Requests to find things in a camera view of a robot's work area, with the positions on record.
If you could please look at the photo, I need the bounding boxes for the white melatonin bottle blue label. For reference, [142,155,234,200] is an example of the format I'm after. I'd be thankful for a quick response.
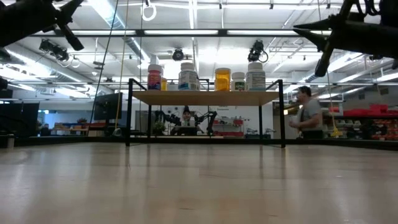
[178,62,200,91]

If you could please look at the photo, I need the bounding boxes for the red plastic bin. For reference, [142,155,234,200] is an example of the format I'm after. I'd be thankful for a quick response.
[369,104,389,113]

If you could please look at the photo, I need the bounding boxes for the long thin black cable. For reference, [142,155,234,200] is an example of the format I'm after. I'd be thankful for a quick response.
[87,0,120,137]

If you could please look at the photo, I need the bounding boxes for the black ceiling-mounted camera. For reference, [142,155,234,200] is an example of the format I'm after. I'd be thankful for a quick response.
[247,39,269,63]
[39,39,70,62]
[172,48,185,62]

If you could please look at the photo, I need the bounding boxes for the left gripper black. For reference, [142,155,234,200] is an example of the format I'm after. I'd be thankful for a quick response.
[0,0,85,52]

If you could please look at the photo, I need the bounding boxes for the thin yellowish hanging cable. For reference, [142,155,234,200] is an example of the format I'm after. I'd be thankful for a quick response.
[114,0,130,132]

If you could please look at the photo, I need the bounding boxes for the small green background plant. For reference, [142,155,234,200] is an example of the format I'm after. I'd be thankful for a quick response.
[153,120,167,136]

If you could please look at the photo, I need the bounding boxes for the white rack red bins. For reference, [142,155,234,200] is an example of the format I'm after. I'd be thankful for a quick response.
[211,117,245,138]

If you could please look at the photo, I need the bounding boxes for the black aluminium table frame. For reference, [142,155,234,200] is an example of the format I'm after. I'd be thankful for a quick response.
[0,135,398,152]

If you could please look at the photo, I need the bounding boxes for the white supplement facts bottle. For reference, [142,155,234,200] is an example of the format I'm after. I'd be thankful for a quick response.
[246,62,266,91]

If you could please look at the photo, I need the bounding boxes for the background storage rack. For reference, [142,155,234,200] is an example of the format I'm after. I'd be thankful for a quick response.
[323,104,398,141]

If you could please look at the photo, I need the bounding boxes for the black computer monitor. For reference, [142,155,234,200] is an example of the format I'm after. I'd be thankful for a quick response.
[93,92,124,121]

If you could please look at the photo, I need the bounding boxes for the background workbench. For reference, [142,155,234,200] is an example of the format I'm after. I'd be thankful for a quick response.
[40,118,105,137]

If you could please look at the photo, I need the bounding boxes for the tall amber pill bottle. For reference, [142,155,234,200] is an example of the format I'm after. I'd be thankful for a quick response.
[214,67,231,92]

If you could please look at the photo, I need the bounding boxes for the black overhead light bar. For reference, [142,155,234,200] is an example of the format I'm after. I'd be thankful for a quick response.
[29,29,333,38]

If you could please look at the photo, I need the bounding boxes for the white cable loop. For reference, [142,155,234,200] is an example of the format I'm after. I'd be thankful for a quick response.
[141,0,157,22]

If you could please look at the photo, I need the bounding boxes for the wooden shelf black metal legs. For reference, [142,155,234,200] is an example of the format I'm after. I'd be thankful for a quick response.
[126,78,286,149]

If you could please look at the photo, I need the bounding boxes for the person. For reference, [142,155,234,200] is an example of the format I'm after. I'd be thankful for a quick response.
[288,85,325,140]
[174,105,200,136]

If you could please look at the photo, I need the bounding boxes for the hanging cord yellow end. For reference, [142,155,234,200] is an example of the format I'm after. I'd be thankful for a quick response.
[325,70,340,138]

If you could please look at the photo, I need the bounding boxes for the white aspirin bottle green label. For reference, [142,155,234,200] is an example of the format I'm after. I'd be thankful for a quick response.
[233,72,248,91]

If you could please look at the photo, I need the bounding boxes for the black cabinet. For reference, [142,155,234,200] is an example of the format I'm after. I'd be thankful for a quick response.
[0,101,40,137]

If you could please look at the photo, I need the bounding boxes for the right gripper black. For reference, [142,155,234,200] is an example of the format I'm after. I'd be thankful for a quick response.
[294,0,398,77]

